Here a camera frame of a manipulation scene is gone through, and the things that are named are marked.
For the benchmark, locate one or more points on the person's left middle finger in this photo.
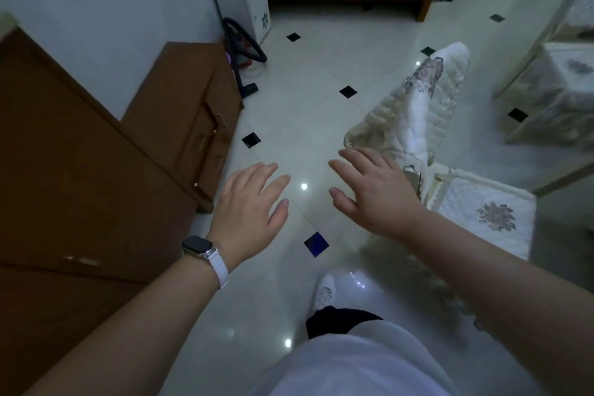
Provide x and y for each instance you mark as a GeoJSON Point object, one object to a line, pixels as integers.
{"type": "Point", "coordinates": [263, 176]}

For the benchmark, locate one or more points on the person's right thumb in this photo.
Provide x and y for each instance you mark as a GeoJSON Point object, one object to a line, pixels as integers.
{"type": "Point", "coordinates": [342, 203]}

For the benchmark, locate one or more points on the brown wooden door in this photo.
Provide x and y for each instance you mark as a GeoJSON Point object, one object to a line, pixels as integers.
{"type": "Point", "coordinates": [69, 187]}

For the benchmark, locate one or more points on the white shoe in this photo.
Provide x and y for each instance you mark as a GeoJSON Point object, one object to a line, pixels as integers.
{"type": "Point", "coordinates": [325, 293]}

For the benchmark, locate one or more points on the person's right hand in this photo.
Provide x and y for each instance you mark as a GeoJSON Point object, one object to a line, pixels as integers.
{"type": "Point", "coordinates": [383, 201]}

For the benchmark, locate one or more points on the person's left thumb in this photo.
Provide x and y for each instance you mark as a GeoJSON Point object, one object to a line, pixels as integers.
{"type": "Point", "coordinates": [280, 217]}

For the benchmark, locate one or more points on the small brown wooden cabinet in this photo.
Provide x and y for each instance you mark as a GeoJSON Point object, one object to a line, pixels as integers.
{"type": "Point", "coordinates": [185, 103]}

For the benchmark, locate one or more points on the person's right middle finger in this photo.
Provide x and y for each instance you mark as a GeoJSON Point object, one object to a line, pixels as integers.
{"type": "Point", "coordinates": [359, 159]}

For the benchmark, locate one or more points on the person's right forearm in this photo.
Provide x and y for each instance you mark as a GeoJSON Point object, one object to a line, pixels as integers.
{"type": "Point", "coordinates": [510, 298]}

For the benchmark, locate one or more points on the white shirt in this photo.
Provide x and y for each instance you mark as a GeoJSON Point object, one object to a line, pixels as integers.
{"type": "Point", "coordinates": [352, 363]}

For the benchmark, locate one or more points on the person's left forearm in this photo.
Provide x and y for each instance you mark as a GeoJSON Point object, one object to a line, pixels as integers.
{"type": "Point", "coordinates": [134, 335]}

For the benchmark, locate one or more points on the person's left hand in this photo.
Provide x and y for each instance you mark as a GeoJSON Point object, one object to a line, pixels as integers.
{"type": "Point", "coordinates": [241, 219]}

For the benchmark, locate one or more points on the sofa with floral cover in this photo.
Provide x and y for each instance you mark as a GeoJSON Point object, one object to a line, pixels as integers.
{"type": "Point", "coordinates": [557, 84]}

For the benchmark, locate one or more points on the black trousers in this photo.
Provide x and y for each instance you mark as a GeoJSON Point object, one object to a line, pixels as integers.
{"type": "Point", "coordinates": [338, 319]}

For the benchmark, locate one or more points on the chair with quilted floral cover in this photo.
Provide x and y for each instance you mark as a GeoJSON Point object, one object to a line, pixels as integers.
{"type": "Point", "coordinates": [417, 112]}

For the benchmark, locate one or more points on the white band smartwatch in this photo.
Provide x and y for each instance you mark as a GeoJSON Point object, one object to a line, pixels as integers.
{"type": "Point", "coordinates": [211, 257]}

